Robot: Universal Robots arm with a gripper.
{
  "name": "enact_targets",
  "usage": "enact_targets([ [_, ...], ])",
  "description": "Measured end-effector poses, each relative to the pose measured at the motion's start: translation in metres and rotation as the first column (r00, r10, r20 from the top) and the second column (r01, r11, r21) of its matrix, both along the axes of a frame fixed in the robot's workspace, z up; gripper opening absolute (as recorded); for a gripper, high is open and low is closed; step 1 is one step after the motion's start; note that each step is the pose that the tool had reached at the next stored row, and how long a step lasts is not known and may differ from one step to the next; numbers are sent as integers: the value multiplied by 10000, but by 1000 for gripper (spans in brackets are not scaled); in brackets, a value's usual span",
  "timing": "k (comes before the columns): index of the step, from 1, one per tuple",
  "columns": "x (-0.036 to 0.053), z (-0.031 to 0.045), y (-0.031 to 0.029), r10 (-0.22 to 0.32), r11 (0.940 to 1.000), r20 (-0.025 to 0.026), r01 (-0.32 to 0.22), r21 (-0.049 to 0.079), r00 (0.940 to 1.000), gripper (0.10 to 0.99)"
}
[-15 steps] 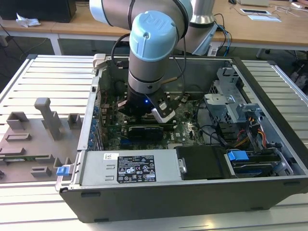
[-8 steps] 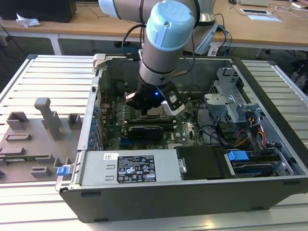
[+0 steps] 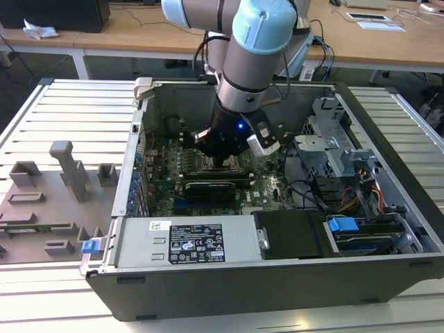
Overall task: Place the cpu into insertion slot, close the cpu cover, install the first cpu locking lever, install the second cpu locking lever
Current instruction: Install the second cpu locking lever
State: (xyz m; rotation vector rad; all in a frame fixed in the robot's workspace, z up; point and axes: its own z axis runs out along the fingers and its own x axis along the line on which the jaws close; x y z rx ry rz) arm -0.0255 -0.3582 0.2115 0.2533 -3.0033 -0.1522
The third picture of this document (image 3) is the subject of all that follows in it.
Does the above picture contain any pale grey case latch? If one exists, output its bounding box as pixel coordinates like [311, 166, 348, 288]
[133, 76, 156, 101]

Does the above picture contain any thin red wire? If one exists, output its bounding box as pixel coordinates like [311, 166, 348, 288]
[144, 128, 156, 153]

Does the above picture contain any black box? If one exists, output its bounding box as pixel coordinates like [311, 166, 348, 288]
[0, 0, 112, 35]

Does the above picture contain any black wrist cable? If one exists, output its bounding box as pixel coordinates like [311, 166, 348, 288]
[192, 31, 216, 81]

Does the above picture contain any white framed black strip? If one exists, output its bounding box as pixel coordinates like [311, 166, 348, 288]
[346, 12, 389, 21]

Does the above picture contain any metal drive cage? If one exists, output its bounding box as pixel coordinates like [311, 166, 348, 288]
[293, 96, 382, 181]

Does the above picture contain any white paper sheet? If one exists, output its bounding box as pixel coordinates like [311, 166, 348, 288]
[357, 21, 407, 33]

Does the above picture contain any beige keyboard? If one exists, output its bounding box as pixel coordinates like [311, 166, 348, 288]
[341, 0, 390, 10]

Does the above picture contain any white cable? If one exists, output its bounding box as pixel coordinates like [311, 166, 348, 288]
[395, 7, 444, 26]

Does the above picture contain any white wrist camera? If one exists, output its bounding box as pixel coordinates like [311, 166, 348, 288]
[241, 110, 281, 157]

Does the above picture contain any black plastic shroud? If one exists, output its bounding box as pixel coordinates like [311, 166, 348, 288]
[250, 210, 331, 261]

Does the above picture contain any black flat cable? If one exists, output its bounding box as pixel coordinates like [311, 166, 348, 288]
[353, 166, 379, 223]

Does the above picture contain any black graphics card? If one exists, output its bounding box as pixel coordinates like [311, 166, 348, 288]
[183, 179, 238, 205]

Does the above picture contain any blue plastic latch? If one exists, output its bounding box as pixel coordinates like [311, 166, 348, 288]
[80, 239, 99, 256]

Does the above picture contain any black open PC case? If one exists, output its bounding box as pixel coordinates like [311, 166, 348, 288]
[79, 76, 444, 322]

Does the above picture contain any blue cable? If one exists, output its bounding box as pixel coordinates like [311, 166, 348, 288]
[307, 33, 336, 81]

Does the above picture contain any crumpled white paper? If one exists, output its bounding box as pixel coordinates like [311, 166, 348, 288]
[22, 17, 60, 40]

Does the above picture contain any grey parts rack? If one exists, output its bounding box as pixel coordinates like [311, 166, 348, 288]
[0, 140, 121, 267]

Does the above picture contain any green motherboard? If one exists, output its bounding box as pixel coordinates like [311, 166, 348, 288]
[144, 133, 299, 216]

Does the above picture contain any blue disk carrier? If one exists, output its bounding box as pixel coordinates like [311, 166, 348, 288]
[326, 214, 359, 241]

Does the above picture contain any wooden desk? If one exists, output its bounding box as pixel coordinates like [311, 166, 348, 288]
[0, 0, 444, 84]

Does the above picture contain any green RAM stick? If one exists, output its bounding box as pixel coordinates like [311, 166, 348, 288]
[0, 224, 72, 234]

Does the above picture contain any yellow red wire bundle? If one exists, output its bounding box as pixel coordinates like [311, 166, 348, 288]
[341, 166, 384, 213]

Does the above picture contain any black hard disk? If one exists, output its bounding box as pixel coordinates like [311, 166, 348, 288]
[332, 231, 395, 257]

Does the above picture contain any CPU socket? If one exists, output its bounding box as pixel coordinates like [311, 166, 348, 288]
[197, 152, 244, 175]

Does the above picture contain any small grey wrist camera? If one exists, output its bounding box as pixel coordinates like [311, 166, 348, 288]
[189, 127, 214, 145]

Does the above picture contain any silver power supply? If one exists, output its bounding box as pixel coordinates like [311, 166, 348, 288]
[103, 215, 261, 270]

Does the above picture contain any black RAM slot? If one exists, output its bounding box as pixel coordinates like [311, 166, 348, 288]
[182, 170, 249, 177]

